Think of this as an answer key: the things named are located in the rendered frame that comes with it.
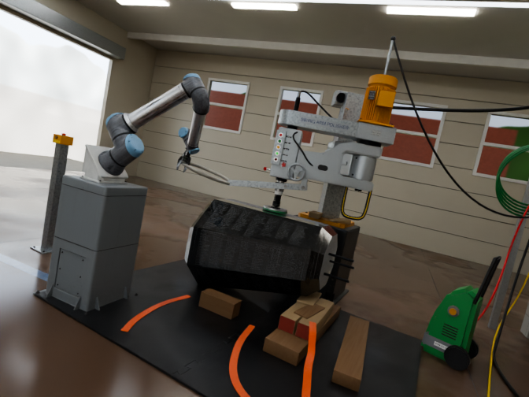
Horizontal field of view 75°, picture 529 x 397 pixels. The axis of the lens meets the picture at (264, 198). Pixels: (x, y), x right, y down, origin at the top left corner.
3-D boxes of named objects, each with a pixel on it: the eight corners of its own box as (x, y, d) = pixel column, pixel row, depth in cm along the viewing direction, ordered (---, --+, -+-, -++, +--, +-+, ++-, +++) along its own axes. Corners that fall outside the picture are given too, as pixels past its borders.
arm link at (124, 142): (114, 164, 232) (133, 149, 226) (106, 142, 236) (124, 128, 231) (131, 167, 246) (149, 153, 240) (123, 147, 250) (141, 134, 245)
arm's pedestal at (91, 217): (85, 319, 221) (105, 188, 213) (32, 294, 238) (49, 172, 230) (139, 297, 267) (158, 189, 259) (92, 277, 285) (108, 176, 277)
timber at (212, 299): (197, 306, 269) (201, 291, 268) (206, 302, 280) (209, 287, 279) (231, 320, 257) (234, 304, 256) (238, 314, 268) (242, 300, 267)
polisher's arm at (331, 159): (365, 202, 305) (378, 147, 301) (370, 205, 283) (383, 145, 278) (283, 185, 314) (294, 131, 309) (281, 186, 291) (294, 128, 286)
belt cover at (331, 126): (385, 150, 302) (390, 131, 301) (392, 149, 278) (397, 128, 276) (278, 130, 313) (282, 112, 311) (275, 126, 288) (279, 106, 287)
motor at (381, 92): (386, 131, 303) (397, 85, 299) (394, 127, 272) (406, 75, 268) (353, 125, 306) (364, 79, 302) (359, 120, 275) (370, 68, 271)
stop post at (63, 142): (51, 245, 340) (67, 135, 329) (64, 250, 331) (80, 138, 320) (29, 247, 322) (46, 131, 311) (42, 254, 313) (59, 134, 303)
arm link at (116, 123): (107, 140, 234) (202, 84, 227) (98, 120, 239) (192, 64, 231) (120, 147, 249) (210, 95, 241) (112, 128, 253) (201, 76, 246)
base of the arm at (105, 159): (105, 175, 233) (116, 167, 230) (94, 151, 236) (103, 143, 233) (125, 176, 251) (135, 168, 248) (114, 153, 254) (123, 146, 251)
